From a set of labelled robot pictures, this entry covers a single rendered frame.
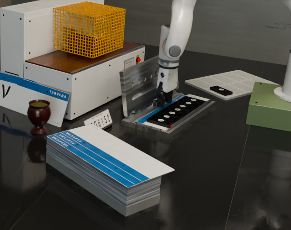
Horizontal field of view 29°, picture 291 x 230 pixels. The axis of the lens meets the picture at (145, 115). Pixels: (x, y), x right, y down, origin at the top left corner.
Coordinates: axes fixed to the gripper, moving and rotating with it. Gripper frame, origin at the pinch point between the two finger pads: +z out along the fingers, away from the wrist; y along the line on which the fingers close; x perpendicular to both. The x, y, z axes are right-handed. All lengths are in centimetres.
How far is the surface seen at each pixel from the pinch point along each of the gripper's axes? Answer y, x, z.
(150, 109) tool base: -6.9, 2.7, 2.2
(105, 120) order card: -30.9, 8.8, 1.0
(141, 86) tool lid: -10.3, 5.7, -7.9
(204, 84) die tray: 41.2, -0.5, 3.3
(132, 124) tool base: -24.5, 0.7, 2.6
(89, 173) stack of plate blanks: -74, -13, -2
